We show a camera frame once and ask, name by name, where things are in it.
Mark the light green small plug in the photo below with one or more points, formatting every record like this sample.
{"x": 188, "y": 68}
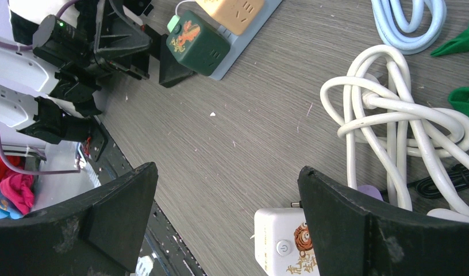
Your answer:
{"x": 174, "y": 26}

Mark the purple power strip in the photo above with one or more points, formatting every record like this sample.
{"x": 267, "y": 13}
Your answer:
{"x": 371, "y": 191}

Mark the green cloth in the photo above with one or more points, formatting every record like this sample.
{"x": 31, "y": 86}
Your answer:
{"x": 459, "y": 45}

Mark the orange cube adapter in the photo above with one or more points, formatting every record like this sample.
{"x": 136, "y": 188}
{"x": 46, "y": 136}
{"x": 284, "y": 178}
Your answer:
{"x": 232, "y": 11}

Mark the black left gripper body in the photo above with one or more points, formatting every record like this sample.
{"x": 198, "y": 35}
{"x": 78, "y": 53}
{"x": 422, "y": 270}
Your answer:
{"x": 121, "y": 44}

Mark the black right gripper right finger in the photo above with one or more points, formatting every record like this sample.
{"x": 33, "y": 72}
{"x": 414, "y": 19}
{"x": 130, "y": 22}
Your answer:
{"x": 355, "y": 234}

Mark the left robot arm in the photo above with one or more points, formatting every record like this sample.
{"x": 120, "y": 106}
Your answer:
{"x": 60, "y": 49}

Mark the dark green cube adapter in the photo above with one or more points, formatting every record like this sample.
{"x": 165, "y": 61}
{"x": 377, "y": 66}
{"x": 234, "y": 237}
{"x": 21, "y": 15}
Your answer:
{"x": 198, "y": 46}

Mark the light blue power strip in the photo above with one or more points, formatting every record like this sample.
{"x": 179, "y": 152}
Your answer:
{"x": 239, "y": 43}

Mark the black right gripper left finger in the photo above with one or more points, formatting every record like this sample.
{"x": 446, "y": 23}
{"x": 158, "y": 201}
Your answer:
{"x": 99, "y": 232}

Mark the white tiger cube socket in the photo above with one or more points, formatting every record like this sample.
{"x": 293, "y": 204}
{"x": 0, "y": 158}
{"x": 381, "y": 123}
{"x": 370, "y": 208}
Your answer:
{"x": 282, "y": 242}

